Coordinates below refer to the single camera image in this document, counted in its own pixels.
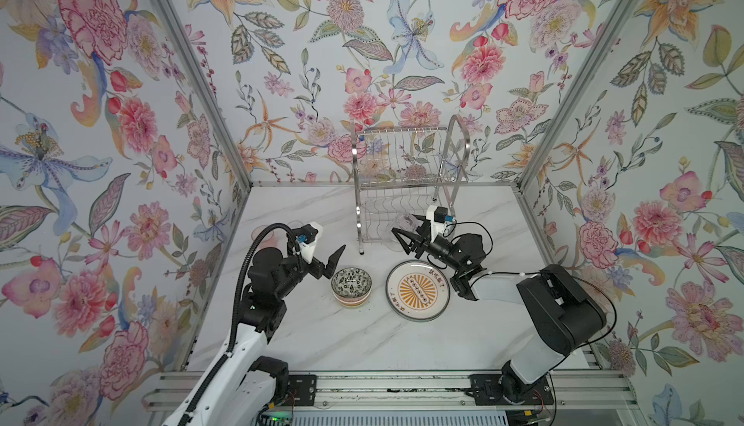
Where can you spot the orange white bowl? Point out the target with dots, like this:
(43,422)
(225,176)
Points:
(351,302)

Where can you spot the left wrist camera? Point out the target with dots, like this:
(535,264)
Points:
(307,237)

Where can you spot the pink tinted glass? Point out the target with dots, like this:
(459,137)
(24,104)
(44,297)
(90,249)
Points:
(268,239)

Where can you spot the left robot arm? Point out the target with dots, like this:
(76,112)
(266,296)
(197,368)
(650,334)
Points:
(232,356)

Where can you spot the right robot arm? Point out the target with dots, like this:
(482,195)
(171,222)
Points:
(562,313)

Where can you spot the patterned plate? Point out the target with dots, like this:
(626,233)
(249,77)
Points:
(418,291)

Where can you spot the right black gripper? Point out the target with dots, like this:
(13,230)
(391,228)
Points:
(423,244)

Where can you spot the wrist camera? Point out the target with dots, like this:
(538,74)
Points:
(440,221)
(307,237)

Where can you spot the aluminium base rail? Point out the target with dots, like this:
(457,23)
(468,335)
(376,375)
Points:
(574,397)

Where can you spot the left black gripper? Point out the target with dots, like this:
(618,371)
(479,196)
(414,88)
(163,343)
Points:
(317,265)

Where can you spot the red patterned bowl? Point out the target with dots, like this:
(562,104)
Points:
(351,284)

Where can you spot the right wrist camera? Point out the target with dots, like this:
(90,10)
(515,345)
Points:
(440,221)

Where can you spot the chrome two-tier dish rack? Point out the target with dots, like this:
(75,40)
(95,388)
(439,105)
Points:
(404,171)

